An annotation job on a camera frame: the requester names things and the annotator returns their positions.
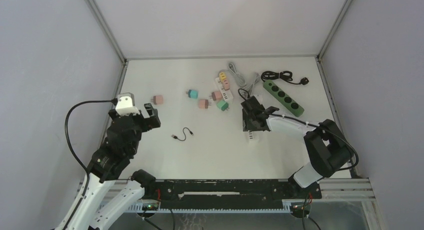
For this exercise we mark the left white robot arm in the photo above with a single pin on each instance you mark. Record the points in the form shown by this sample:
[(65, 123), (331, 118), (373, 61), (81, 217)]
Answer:
[(105, 167)]

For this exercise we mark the white power strip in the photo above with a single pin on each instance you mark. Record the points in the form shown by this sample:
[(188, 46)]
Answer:
[(252, 137), (226, 94)]

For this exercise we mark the yellow charger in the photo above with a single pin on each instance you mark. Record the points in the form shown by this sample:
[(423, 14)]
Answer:
[(222, 76)]

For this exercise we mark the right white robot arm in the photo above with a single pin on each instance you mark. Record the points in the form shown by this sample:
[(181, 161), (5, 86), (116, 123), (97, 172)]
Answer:
[(327, 148)]

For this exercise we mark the pink charger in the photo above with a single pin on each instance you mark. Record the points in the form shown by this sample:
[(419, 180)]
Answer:
[(204, 103), (216, 96), (157, 99)]

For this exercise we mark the white slotted cable duct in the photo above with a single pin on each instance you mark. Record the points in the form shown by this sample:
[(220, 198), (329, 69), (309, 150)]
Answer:
[(139, 207)]

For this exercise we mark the green power strip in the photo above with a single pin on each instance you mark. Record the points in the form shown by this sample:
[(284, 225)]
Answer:
[(283, 98)]

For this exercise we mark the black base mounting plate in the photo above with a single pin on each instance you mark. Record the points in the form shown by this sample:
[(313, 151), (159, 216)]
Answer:
[(224, 193)]

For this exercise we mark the teal blue charger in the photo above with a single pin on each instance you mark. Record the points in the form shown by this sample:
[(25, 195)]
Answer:
[(192, 94)]

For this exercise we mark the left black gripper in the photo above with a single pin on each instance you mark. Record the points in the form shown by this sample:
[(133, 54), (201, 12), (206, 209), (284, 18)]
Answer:
[(153, 121)]

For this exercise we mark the green charger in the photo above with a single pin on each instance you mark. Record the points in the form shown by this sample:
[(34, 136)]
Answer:
[(222, 105)]

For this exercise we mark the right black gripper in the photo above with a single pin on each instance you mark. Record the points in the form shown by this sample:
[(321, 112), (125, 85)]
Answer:
[(246, 125)]

